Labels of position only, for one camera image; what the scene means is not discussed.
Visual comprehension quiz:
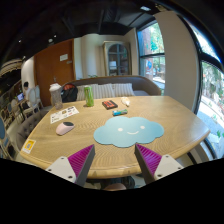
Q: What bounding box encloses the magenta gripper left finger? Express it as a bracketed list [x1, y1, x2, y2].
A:
[45, 144, 96, 187]

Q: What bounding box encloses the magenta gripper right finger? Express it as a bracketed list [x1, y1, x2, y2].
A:
[134, 143, 185, 185]

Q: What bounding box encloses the blue cloud mouse pad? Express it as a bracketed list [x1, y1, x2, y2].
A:
[94, 117, 164, 148]

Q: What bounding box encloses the printed paper leaflet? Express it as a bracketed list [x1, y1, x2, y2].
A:
[50, 106, 79, 124]

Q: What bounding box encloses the yellow sticker card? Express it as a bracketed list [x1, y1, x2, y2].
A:
[22, 139, 36, 154]

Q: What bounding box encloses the teal wrapped snack bar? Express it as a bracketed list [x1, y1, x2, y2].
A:
[112, 109, 128, 116]

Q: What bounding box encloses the black and red box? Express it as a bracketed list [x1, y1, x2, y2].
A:
[102, 100, 118, 110]

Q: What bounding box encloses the green tumbler bottle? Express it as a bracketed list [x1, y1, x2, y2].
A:
[84, 86, 94, 107]

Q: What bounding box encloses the white crumpled wrapper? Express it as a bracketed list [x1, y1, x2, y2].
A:
[121, 97, 130, 107]

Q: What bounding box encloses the grey tufted chair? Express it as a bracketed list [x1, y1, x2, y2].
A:
[17, 110, 47, 139]

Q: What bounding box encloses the black backpack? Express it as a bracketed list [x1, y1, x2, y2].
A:
[61, 84, 78, 103]

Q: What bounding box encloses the striped cushion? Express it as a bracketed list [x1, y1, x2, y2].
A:
[76, 82, 136, 101]

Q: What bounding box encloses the seated person in white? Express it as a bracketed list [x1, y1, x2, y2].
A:
[23, 82, 39, 110]

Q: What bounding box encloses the orange wooden door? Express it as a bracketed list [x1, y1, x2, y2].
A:
[34, 39, 75, 106]

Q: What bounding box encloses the arched glass cabinet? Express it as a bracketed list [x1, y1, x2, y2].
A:
[103, 41, 131, 76]

